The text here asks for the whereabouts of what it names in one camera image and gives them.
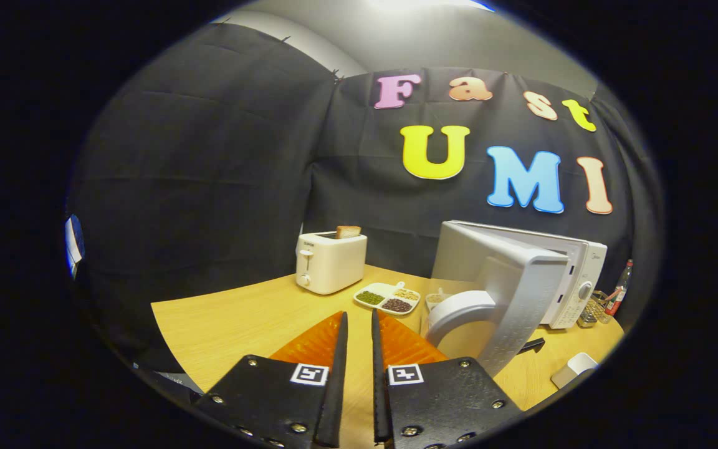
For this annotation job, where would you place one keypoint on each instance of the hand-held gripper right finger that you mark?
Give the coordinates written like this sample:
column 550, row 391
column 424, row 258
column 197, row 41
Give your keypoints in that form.
column 379, row 386

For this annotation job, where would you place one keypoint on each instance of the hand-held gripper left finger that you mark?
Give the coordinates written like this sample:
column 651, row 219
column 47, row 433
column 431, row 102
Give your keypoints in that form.
column 334, row 386

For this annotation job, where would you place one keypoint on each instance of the white toaster oven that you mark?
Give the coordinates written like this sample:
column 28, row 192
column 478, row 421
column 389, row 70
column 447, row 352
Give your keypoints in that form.
column 521, row 280

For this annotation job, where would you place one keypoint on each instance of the cream toaster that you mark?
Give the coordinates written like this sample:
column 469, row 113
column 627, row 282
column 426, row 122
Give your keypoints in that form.
column 334, row 265

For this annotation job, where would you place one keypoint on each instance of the white divided dish of beans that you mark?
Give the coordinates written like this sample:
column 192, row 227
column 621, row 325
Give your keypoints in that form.
column 374, row 298

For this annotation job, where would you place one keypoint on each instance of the toast bread slice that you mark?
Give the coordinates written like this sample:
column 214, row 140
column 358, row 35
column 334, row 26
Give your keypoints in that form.
column 348, row 232

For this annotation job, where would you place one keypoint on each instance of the small white ribbed tray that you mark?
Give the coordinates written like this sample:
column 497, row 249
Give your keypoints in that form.
column 574, row 368

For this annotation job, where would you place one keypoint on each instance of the red striped straw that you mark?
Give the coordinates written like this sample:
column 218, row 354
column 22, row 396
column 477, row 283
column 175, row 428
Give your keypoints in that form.
column 613, row 294

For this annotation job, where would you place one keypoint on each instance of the clear bottle with red label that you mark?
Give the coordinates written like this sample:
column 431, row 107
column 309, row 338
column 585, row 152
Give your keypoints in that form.
column 621, row 294

